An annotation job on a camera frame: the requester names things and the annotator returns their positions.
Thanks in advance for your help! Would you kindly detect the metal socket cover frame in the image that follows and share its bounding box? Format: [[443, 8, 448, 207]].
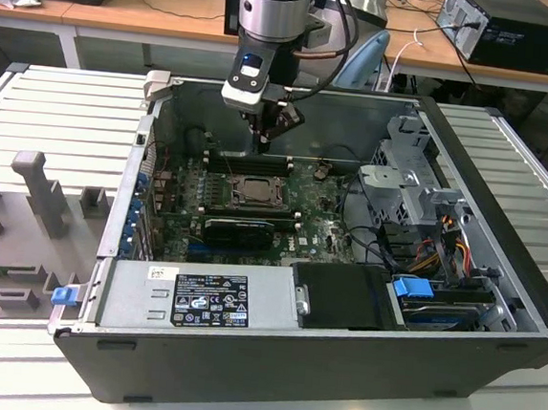
[[230, 172, 290, 210]]

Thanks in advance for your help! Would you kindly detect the silver CPU plate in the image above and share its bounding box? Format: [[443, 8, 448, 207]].
[[242, 177, 276, 200]]

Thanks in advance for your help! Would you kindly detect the black RAM slot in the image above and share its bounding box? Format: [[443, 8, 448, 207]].
[[202, 199, 295, 218], [203, 209, 301, 232], [208, 149, 293, 168], [207, 160, 293, 180]]

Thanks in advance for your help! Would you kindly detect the CPU socket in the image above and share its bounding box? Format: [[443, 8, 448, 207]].
[[228, 171, 293, 211]]

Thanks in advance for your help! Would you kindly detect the pale blue teach pendant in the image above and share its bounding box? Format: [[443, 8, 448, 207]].
[[335, 25, 392, 92]]

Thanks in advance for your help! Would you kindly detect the small black tower device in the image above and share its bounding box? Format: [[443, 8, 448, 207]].
[[221, 0, 243, 38]]

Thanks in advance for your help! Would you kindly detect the grey metal drive cage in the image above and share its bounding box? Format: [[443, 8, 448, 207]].
[[352, 110, 477, 235]]

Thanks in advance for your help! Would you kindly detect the green motherboard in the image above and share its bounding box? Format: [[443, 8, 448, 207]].
[[153, 149, 372, 280]]

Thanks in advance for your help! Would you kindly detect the low-profile graphics card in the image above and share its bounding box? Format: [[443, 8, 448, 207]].
[[201, 214, 277, 253]]

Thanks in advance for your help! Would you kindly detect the black plastic shroud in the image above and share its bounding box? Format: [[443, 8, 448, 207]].
[[286, 257, 397, 335]]

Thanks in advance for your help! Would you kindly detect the black desktop computer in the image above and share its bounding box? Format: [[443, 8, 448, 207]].
[[432, 0, 548, 76]]

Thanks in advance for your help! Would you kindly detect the blue disk carrier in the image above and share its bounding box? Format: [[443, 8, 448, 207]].
[[389, 275, 437, 307]]

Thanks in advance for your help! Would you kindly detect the grey power supply unit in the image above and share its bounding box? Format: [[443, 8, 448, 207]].
[[94, 248, 309, 347]]

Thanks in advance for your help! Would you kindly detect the hard disk drive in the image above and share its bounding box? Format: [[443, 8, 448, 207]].
[[400, 297, 482, 335]]

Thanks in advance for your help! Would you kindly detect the black open PC case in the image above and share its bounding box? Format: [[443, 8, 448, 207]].
[[40, 62, 548, 410]]

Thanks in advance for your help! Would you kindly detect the grey parts rack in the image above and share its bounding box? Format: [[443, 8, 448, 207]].
[[0, 146, 120, 331]]

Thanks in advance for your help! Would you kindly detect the blue plastic latch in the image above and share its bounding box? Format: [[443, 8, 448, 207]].
[[50, 285, 79, 309]]

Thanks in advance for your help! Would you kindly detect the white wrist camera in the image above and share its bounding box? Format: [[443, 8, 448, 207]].
[[219, 48, 274, 116]]

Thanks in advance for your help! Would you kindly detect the grey case handle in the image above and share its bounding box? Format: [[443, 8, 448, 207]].
[[140, 68, 172, 107]]

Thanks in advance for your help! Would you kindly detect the white cable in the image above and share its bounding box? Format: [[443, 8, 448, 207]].
[[385, 27, 427, 95]]

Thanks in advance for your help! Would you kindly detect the coloured wire bundle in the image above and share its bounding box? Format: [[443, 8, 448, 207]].
[[411, 227, 475, 277]]

